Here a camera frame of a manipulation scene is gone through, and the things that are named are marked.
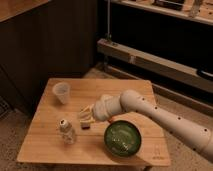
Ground small clear plastic bottle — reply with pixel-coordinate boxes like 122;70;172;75
59;119;76;144

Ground wooden low table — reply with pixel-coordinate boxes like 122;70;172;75
17;78;171;166

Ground clear plastic cup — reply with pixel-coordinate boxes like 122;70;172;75
52;82;70;104

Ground upper wooden shelf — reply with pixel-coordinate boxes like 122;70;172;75
112;0;213;26

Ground long wooden bench beam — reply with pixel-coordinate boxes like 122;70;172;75
97;39;213;93

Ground dark brown rectangular bar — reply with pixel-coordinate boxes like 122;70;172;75
81;123;91;130

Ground green glass bowl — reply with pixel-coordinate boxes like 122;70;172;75
104;120;142;157

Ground orange red chili pepper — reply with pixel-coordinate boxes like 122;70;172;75
107;117;114;123

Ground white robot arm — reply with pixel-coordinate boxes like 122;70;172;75
78;89;213;163

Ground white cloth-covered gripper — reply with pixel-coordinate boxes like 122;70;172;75
79;94;122;124

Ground metal vertical pole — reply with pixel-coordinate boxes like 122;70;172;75
106;0;111;42

